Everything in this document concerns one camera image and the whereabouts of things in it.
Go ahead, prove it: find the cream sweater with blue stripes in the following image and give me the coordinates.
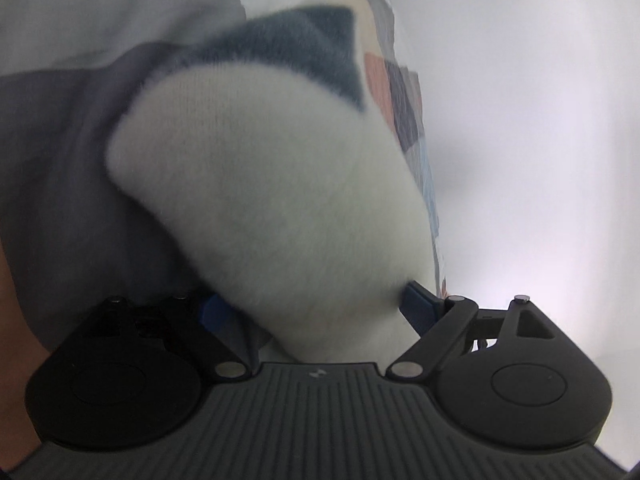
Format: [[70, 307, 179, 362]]
[[104, 4, 437, 365]]

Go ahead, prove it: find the patchwork quilt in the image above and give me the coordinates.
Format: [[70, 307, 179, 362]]
[[0, 0, 449, 356]]

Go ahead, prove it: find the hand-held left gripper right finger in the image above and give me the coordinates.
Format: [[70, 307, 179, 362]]
[[386, 280, 556, 380]]

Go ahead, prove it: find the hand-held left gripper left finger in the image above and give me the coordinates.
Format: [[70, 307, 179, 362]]
[[82, 294, 262, 380]]

